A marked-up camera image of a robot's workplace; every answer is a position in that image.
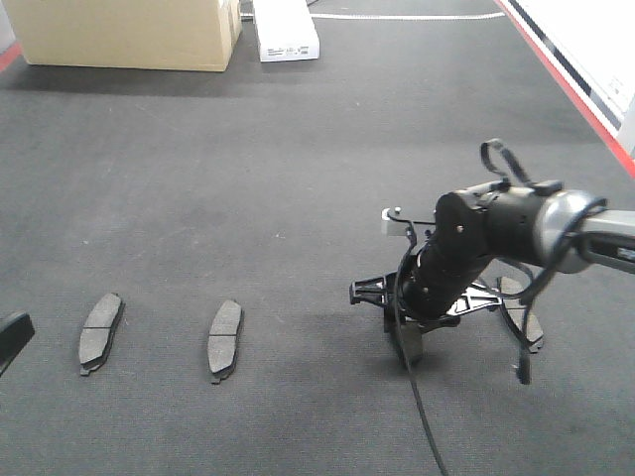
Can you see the dark grey conveyor belt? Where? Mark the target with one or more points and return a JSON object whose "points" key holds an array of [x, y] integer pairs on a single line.
{"points": [[317, 388]]}

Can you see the white cardboard box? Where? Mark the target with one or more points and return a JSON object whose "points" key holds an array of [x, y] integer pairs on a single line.
{"points": [[285, 31]]}

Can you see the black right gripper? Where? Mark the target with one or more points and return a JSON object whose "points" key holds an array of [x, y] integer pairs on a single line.
{"points": [[435, 287]]}

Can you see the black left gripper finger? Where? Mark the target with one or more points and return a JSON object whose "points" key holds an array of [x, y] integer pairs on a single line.
{"points": [[17, 329]]}

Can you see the brake pad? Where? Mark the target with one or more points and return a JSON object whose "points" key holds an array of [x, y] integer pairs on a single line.
{"points": [[409, 344], [524, 325], [98, 331], [223, 339]]}

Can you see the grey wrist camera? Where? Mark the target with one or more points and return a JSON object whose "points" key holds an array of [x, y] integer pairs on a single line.
{"points": [[393, 224]]}

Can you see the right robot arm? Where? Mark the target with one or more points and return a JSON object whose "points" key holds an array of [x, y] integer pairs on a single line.
{"points": [[540, 224]]}

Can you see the brown cardboard box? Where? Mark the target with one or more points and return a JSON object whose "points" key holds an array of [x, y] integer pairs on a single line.
{"points": [[170, 35]]}

